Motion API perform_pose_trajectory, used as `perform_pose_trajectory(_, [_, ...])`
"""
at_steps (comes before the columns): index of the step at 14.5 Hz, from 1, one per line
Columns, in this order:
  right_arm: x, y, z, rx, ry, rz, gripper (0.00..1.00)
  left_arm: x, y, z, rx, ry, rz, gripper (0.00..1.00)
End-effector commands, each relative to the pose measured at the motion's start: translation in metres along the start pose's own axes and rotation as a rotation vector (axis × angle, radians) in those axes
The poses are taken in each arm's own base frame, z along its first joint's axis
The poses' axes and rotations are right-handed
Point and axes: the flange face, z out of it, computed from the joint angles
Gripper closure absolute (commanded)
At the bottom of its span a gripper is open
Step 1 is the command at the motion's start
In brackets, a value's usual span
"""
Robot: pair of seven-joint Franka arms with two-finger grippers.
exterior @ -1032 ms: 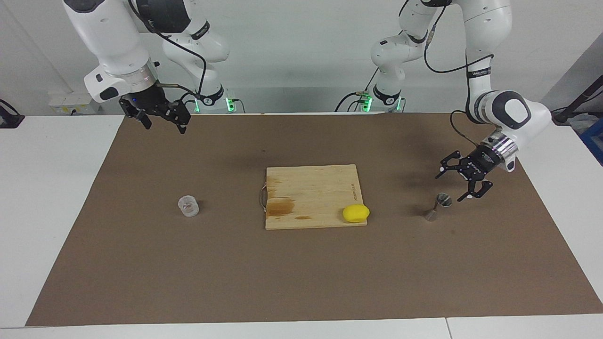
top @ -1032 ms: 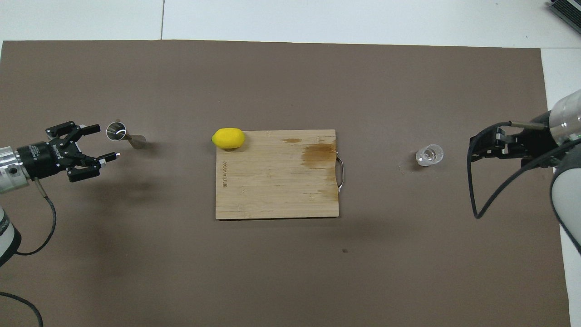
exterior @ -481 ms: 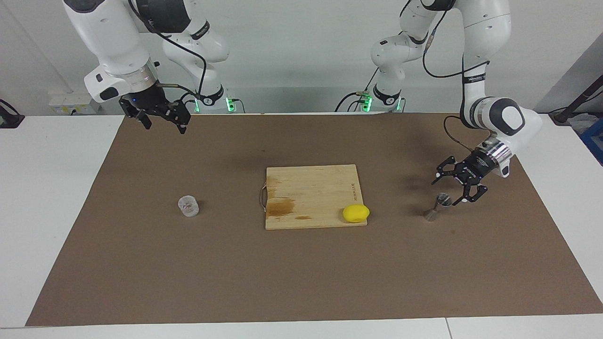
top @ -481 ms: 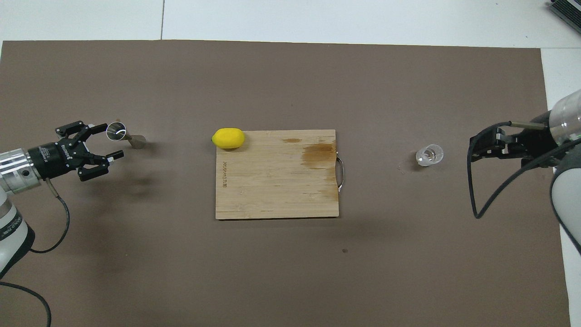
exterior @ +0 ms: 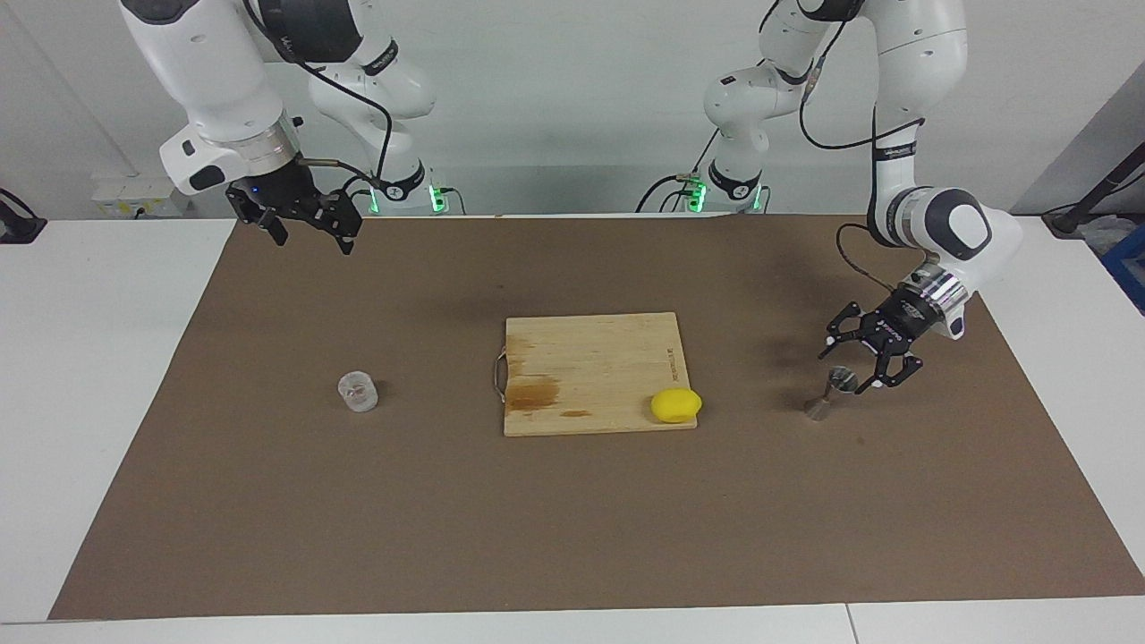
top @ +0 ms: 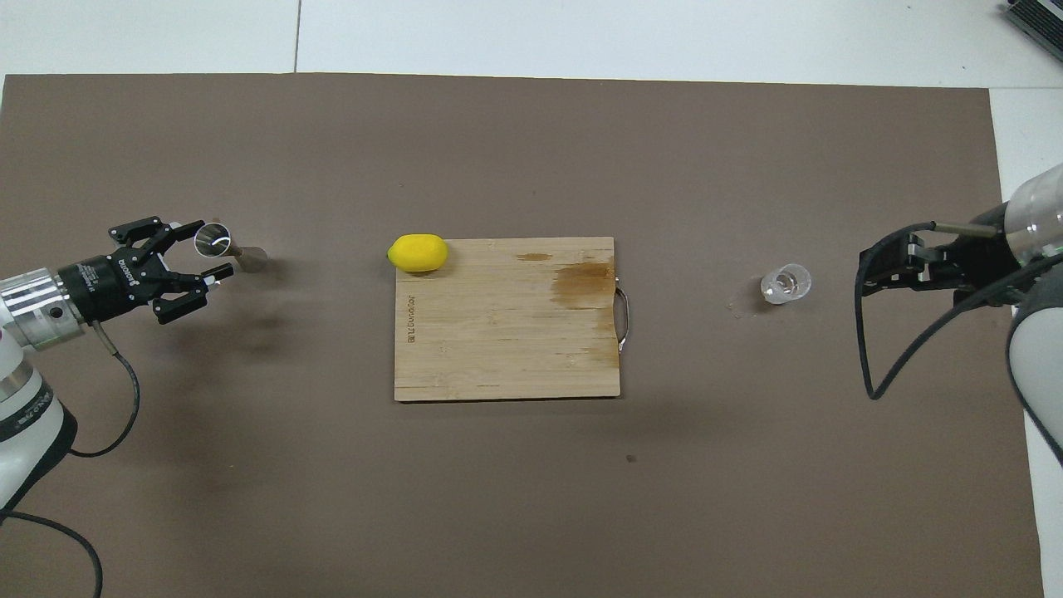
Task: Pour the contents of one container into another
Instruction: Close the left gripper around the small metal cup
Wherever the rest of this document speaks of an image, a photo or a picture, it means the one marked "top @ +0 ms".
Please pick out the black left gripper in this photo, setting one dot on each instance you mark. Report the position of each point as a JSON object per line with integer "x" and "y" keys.
{"x": 108, "y": 286}

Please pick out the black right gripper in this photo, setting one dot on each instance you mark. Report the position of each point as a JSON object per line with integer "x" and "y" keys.
{"x": 984, "y": 262}

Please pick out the steel double jigger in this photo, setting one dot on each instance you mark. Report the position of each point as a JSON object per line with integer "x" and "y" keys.
{"x": 213, "y": 239}

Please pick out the small clear glass cup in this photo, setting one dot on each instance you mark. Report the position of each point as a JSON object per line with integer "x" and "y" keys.
{"x": 785, "y": 284}

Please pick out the yellow lemon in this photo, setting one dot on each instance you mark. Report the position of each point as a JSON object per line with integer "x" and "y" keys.
{"x": 418, "y": 253}

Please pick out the brown table mat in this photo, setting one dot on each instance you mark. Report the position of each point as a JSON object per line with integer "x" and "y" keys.
{"x": 332, "y": 498}

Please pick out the grey ribbed metal device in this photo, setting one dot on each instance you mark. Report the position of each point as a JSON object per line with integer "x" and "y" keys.
{"x": 1038, "y": 21}

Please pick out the wooden cutting board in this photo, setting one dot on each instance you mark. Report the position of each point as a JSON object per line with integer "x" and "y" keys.
{"x": 498, "y": 332}

